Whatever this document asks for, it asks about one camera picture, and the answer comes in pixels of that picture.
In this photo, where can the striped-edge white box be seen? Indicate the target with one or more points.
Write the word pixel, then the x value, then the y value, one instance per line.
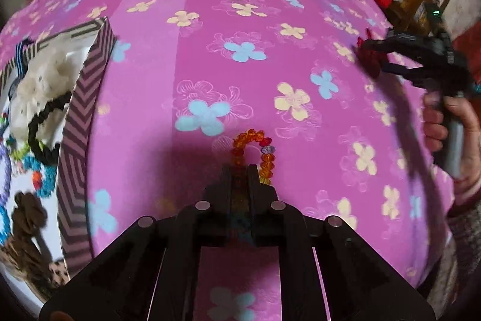
pixel 75 155

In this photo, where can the wooden chair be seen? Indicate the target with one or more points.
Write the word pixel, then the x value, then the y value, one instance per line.
pixel 417 1

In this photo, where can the red cloth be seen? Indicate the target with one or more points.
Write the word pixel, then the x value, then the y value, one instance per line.
pixel 469 41

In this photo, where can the person's right forearm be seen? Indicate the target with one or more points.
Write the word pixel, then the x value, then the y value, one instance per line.
pixel 462 238

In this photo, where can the brown scrunchie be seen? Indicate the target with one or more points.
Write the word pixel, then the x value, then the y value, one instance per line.
pixel 28 212

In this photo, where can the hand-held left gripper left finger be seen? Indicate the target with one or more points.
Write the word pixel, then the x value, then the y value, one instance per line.
pixel 226 187

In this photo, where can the beige leopard scrunchie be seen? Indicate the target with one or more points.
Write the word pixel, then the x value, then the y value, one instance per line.
pixel 58 274

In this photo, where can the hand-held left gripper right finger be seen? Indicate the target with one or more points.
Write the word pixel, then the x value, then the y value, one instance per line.
pixel 252 187

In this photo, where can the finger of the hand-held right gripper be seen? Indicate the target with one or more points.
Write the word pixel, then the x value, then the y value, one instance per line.
pixel 402 42
pixel 402 69

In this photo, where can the white fluffy scrunchie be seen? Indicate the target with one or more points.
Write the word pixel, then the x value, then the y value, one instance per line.
pixel 41 80

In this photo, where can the person's right hand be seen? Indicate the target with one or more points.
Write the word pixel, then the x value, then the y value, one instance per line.
pixel 469 140

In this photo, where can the black scrunchie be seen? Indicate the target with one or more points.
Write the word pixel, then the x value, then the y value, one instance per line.
pixel 34 125

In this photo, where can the pink floral bed sheet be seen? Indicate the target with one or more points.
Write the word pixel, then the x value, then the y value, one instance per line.
pixel 233 80

